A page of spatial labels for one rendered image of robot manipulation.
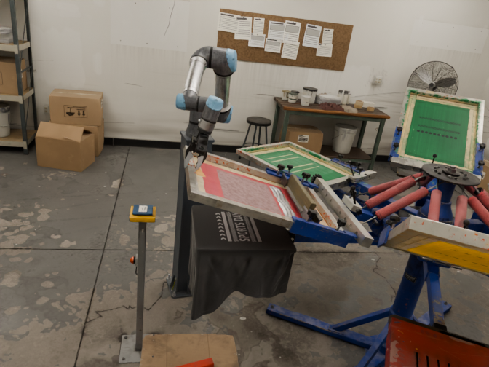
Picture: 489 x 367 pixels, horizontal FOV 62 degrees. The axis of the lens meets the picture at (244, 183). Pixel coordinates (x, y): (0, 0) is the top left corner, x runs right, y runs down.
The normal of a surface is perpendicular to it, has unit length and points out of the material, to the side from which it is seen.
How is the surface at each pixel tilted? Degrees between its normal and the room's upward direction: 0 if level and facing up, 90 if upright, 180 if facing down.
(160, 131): 90
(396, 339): 0
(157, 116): 90
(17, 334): 0
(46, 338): 0
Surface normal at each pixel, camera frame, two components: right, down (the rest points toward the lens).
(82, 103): 0.24, 0.39
